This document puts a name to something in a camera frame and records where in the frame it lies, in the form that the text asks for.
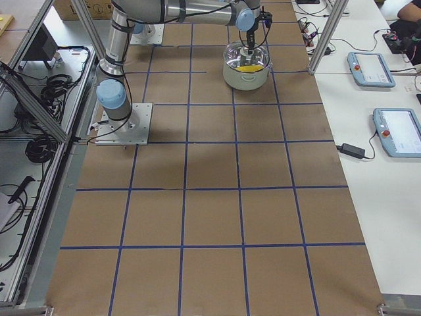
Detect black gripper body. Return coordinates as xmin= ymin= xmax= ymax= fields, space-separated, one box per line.
xmin=246 ymin=27 xmax=257 ymax=43

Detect glass pot lid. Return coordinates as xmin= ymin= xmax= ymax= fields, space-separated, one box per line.
xmin=223 ymin=41 xmax=271 ymax=71

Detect yellow corn cob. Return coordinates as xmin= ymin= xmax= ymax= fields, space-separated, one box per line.
xmin=236 ymin=65 xmax=264 ymax=73

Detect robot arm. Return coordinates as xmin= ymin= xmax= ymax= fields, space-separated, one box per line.
xmin=96 ymin=0 xmax=261 ymax=135
xmin=132 ymin=23 xmax=156 ymax=41

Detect pale green cooking pot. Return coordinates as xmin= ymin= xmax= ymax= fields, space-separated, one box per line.
xmin=223 ymin=41 xmax=272 ymax=91

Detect upper blue teach pendant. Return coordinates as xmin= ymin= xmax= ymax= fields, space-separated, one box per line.
xmin=347 ymin=52 xmax=395 ymax=88

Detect blue teach pendant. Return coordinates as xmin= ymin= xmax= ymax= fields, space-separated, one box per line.
xmin=373 ymin=108 xmax=420 ymax=158
xmin=347 ymin=52 xmax=395 ymax=88

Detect black power adapter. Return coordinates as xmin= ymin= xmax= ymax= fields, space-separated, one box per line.
xmin=336 ymin=143 xmax=365 ymax=159

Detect small electronics board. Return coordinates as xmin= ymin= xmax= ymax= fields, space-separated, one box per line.
xmin=382 ymin=32 xmax=410 ymax=54

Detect cardboard box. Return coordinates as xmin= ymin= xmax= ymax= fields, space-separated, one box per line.
xmin=53 ymin=0 xmax=116 ymax=21

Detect person in black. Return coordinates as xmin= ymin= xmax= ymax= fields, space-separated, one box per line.
xmin=390 ymin=0 xmax=420 ymax=39

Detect lower blue teach pendant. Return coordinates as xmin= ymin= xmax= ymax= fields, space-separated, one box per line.
xmin=373 ymin=108 xmax=420 ymax=158

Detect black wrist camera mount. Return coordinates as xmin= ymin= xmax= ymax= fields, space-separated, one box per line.
xmin=259 ymin=10 xmax=272 ymax=29

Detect aluminium frame post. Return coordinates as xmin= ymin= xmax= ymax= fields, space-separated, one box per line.
xmin=308 ymin=0 xmax=349 ymax=75

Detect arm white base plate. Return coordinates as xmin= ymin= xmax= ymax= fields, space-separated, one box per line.
xmin=130 ymin=23 xmax=164 ymax=46
xmin=94 ymin=103 xmax=153 ymax=145

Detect coiled black cables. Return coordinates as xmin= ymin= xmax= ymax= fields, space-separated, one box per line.
xmin=25 ymin=134 xmax=57 ymax=163

